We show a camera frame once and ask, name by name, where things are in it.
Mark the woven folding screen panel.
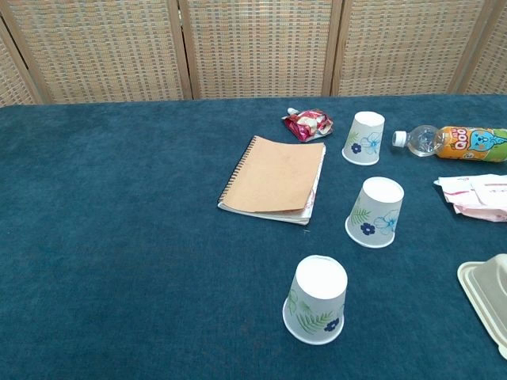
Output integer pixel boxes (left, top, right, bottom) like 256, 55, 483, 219
177, 0, 343, 101
331, 0, 497, 97
461, 0, 507, 96
0, 23, 40, 106
0, 0, 194, 105

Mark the white floral paper cup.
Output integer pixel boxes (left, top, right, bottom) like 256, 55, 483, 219
345, 177, 405, 249
341, 111, 386, 166

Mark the paper cup green leaf print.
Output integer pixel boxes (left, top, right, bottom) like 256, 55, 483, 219
283, 255, 349, 345

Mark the red drink pouch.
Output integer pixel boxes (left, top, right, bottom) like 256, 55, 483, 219
281, 107, 334, 143

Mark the orange label plastic bottle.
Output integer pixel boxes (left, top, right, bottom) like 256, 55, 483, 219
391, 124, 507, 164

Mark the beige takeaway food box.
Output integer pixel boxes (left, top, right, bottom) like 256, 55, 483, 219
456, 253, 507, 360

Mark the blue table cloth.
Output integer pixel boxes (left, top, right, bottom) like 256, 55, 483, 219
0, 93, 507, 380

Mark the brown spiral notebook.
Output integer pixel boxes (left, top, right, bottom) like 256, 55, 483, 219
216, 135, 327, 226

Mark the pink wet wipes pack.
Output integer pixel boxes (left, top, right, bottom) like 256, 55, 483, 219
433, 173, 507, 222

